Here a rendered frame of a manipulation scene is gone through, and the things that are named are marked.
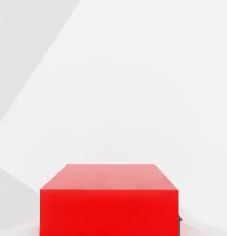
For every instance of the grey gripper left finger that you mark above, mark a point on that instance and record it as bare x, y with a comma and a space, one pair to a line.
33, 230

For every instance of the small red cube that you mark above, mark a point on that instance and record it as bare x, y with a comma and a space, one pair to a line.
108, 212

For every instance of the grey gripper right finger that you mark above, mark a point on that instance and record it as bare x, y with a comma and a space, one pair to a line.
180, 224

